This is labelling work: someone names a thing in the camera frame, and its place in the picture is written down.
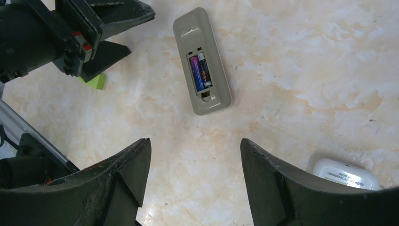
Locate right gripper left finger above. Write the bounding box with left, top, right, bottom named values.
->
left=0, top=138, right=152, bottom=226

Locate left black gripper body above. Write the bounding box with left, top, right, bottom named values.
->
left=0, top=0, right=103, bottom=83

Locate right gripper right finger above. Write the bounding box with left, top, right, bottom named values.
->
left=240, top=138, right=399, bottom=226

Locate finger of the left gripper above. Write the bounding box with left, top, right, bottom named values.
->
left=87, top=0, right=155, bottom=41
left=80, top=40, right=131, bottom=82

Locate battery purple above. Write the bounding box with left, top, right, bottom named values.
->
left=189, top=56, right=205, bottom=92

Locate white remote control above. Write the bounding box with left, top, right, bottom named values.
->
left=173, top=7, right=232, bottom=115
left=312, top=159, right=382, bottom=191

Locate battery dark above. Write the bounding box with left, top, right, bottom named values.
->
left=197, top=52, right=213, bottom=89

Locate white remote control upright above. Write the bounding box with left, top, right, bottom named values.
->
left=312, top=159, right=382, bottom=191

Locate green block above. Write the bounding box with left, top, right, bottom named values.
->
left=79, top=73, right=107, bottom=90

